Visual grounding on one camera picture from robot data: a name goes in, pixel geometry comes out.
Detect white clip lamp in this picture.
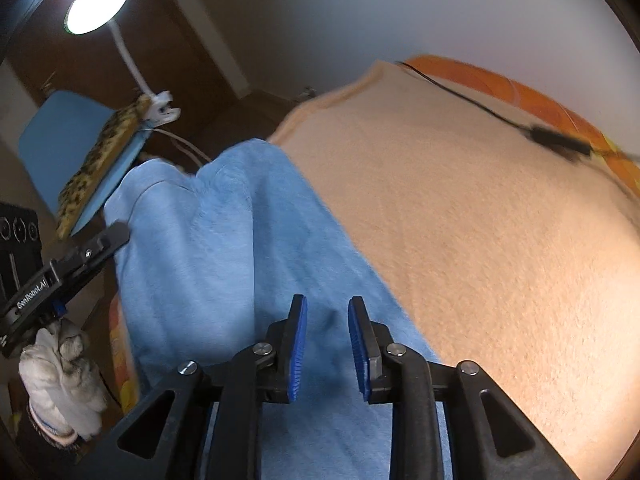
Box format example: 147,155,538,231
64,0,181,123

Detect light blue pants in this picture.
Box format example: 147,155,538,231
102,138,453,480

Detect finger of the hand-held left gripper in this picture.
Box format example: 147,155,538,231
50,222,132,306

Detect black cable with adapter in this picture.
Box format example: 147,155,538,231
395,60,640,166

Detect dark wooden door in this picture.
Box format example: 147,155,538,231
7,0,251,161

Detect person's left hand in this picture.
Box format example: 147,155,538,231
19,316,109,448

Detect leopard print cloth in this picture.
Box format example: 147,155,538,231
54,95,153,239

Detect beige blanket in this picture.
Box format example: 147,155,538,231
267,59,640,480

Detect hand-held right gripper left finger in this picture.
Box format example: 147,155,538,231
65,294,308,480

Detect orange bedsheet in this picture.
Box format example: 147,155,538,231
402,54,640,181

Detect dark wooden cabinet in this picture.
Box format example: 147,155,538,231
192,89,313,163

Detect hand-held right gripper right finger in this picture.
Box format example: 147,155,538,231
348,296,581,480

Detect thin white cable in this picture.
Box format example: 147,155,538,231
152,127,213,166

